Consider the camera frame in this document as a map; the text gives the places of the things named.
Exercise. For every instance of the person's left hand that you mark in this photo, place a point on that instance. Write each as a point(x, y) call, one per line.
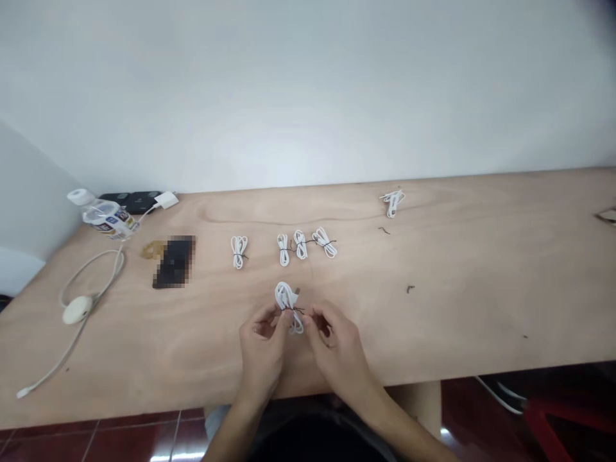
point(260, 353)

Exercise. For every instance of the person's right hand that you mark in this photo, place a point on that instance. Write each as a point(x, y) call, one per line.
point(341, 356)

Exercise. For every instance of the person's body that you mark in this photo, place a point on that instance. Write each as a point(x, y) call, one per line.
point(313, 433)

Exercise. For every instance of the black smartphone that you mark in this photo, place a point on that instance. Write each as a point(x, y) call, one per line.
point(174, 262)

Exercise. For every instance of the amber translucent clip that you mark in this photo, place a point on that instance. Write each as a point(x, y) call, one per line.
point(151, 250)

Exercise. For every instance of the black and white shoe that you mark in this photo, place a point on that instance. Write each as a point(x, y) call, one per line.
point(505, 393)

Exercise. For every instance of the white power adapter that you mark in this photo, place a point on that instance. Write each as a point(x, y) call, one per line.
point(167, 199)

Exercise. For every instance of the black power strip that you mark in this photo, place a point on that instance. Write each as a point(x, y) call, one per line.
point(135, 201)

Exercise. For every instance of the plastic water bottle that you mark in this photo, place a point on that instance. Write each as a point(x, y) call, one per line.
point(107, 216)

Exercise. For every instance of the red plastic stool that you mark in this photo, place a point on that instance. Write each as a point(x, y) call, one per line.
point(572, 423)

